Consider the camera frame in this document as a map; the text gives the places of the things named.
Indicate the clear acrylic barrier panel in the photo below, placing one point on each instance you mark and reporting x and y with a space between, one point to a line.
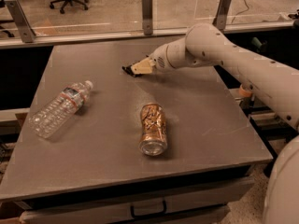
106 16

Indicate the metal panel bracket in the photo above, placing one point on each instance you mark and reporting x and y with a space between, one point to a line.
147 22
221 14
27 34

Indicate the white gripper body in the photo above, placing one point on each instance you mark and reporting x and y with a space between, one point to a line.
159 57

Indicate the middle metal panel bracket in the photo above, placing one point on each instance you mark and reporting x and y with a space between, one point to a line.
147 22

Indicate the left metal panel bracket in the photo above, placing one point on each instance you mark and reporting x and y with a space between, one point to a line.
27 34

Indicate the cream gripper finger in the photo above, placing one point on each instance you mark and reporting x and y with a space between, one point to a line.
145 66

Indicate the right metal panel bracket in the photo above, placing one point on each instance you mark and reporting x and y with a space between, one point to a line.
221 14

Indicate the orange patterned drink can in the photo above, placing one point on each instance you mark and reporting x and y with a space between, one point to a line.
153 140

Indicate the grey table drawer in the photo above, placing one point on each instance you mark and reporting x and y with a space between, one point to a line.
199 204

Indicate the clear plastic water bottle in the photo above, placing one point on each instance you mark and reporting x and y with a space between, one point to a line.
49 119

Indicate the black drawer handle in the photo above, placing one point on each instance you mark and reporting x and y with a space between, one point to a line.
148 209

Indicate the orange tape roll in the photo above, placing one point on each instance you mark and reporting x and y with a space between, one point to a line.
244 92

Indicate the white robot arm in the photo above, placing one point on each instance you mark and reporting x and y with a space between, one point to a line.
275 84

